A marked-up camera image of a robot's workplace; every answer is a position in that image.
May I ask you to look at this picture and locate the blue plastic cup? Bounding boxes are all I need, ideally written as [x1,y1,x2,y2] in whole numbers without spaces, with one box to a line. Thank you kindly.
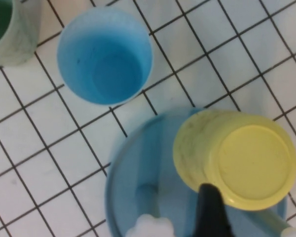
[56,9,154,106]

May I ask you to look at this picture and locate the white black checked tablecloth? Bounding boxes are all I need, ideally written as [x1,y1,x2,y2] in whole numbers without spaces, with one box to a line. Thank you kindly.
[0,0,296,237]

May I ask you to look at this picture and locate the blue cup stand white caps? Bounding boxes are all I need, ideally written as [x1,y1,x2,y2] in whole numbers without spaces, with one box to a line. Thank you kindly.
[105,107,296,237]

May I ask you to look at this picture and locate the yellow plastic cup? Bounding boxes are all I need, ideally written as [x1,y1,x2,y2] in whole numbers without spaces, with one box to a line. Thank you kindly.
[172,110,296,211]

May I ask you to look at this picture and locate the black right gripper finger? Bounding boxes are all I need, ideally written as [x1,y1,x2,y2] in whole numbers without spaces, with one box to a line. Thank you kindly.
[192,183,238,237]

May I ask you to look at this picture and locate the green plastic cup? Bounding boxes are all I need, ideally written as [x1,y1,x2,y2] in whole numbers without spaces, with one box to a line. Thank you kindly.
[0,0,41,66]

